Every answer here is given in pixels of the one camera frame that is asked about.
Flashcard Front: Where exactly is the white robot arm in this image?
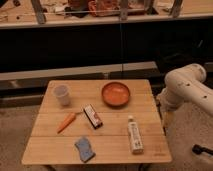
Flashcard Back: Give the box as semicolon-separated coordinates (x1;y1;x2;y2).
157;63;213;128

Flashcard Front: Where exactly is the white tube bottle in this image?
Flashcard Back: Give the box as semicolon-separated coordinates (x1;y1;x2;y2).
128;115;143;154

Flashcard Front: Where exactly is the black object on floor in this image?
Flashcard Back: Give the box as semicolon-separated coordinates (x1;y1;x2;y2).
192;144;213;156

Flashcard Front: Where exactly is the orange bowl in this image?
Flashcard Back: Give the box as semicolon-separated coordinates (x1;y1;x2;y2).
101;82;130;107

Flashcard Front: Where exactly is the wooden folding table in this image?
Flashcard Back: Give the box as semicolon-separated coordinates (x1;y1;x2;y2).
22;79;171;165

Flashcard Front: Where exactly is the black chair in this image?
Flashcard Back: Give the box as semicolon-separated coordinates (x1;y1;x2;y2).
155;43;205;73

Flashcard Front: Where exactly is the brown and white box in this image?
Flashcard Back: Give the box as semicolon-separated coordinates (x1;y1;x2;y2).
83;105;103;129

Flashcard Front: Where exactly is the blue sponge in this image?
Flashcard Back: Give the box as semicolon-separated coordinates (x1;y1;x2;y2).
75;137;96;163

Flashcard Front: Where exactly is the orange toy carrot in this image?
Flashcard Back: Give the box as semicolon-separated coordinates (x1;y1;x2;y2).
57;113;76;133

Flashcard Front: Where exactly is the translucent plastic cup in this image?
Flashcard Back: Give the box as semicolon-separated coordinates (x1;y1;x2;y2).
53;85;70;106

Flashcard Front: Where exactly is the wooden shelf with clutter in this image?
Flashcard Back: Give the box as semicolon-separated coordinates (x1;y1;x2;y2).
0;0;213;29

